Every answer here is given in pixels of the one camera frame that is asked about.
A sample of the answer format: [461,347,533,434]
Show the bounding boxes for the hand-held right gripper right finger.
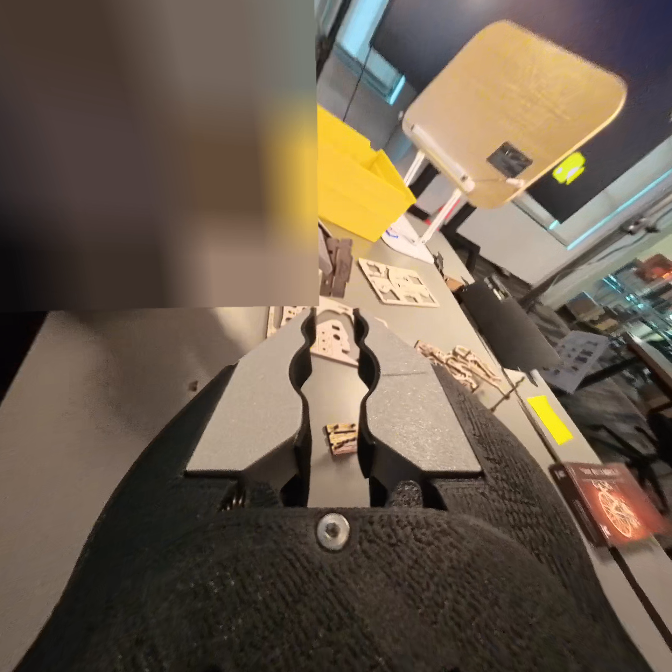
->
[353,309,485,480]

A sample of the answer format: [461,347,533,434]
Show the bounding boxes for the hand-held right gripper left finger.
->
[185,309,317,476]

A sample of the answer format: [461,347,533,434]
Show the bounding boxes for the wooden parts sheet small cutouts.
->
[358,257,440,308]

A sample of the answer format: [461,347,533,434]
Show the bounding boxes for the wooden parts sheet curved cutouts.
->
[310,309,363,368]

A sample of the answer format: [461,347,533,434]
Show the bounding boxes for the dark red printed box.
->
[548,461,663,548]

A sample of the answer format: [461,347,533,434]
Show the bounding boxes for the small wooden model crate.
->
[323,422,359,456]

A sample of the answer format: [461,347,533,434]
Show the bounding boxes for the grey board with dark parts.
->
[541,331,610,392]

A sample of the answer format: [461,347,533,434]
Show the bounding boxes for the pile of wooden pieces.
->
[415,340,503,393]

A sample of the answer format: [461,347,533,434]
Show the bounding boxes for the thin dark stick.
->
[491,375,526,411]

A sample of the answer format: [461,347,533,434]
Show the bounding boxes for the yellow plastic bin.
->
[317,104,418,243]

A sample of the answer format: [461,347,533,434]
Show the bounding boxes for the yellow sticky note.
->
[526,395,574,446]

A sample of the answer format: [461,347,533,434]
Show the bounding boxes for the yellow green sign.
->
[551,151,587,186]

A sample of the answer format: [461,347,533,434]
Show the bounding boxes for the white sheet with blue print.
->
[380,214,438,264]

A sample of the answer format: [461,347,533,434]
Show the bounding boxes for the plywood chair white legs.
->
[401,20,629,247]

